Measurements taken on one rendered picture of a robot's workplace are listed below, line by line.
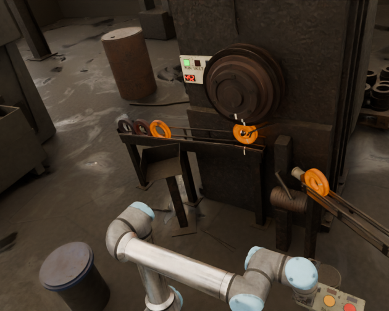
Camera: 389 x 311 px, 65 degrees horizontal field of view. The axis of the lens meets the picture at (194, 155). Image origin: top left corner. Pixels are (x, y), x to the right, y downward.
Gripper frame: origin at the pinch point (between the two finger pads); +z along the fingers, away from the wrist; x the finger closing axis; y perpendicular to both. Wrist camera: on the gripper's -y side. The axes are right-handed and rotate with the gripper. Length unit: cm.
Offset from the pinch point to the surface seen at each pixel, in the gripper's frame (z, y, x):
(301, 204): 34, -48, -20
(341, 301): 6.8, -1.6, 11.5
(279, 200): 35, -47, -32
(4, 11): -46, -129, -325
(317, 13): -45, -110, -25
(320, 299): 6.8, 0.9, 4.2
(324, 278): 19.1, -10.3, 2.8
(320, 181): 9, -53, -10
